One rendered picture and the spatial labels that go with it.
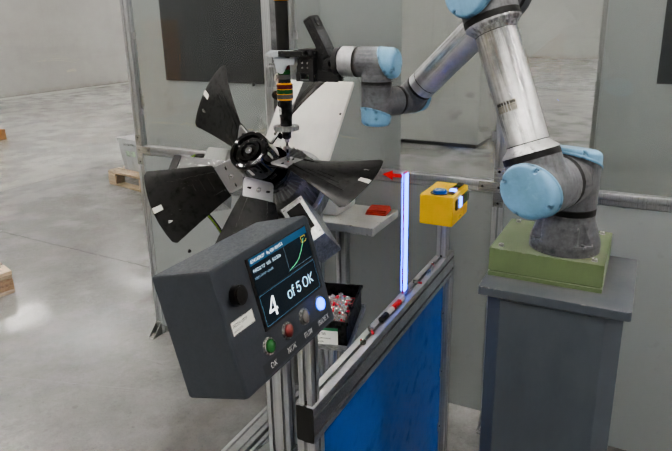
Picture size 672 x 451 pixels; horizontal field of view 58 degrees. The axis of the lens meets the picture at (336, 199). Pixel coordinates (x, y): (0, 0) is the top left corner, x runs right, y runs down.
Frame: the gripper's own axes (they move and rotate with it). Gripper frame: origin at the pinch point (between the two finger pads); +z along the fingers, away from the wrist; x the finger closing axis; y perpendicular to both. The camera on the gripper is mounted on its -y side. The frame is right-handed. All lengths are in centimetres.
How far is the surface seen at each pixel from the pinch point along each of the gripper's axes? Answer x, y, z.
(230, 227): -18.5, 44.3, 4.0
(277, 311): -72, 33, -45
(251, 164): -8.4, 29.4, 3.4
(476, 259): 70, 79, -40
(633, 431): 70, 134, -99
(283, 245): -66, 25, -43
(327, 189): -9.0, 33.4, -20.2
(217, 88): 9.8, 12.0, 27.6
